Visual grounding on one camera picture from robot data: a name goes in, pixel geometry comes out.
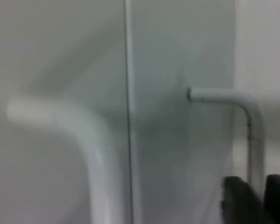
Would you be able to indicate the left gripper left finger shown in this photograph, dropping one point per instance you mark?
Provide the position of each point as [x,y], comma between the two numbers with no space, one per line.
[240,205]

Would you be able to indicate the small grey chest of drawers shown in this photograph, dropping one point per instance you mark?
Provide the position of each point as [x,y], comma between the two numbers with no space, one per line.
[168,130]

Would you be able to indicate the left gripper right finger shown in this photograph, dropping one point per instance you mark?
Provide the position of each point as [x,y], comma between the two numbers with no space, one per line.
[277,200]

